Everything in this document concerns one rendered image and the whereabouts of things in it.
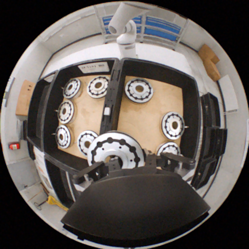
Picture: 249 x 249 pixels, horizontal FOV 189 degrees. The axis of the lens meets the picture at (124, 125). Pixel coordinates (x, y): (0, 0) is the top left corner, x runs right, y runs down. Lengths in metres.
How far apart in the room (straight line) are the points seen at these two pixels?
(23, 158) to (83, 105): 3.17
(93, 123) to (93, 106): 0.07
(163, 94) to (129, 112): 0.16
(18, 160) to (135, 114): 3.31
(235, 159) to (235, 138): 0.58
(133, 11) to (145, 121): 0.41
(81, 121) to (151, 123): 0.27
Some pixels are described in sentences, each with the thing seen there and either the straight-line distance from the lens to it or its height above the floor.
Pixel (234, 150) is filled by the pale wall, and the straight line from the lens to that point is 2.98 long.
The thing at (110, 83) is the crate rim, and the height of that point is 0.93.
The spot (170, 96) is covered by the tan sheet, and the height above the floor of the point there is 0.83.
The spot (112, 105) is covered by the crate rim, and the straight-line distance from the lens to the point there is 0.23.
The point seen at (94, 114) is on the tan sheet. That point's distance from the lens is 0.34.
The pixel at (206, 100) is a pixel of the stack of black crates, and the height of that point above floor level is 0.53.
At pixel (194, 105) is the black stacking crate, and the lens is 0.34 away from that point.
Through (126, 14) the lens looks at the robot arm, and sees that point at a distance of 0.32.
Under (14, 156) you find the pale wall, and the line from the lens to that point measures 3.27.
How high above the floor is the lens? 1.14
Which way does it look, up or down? 87 degrees down
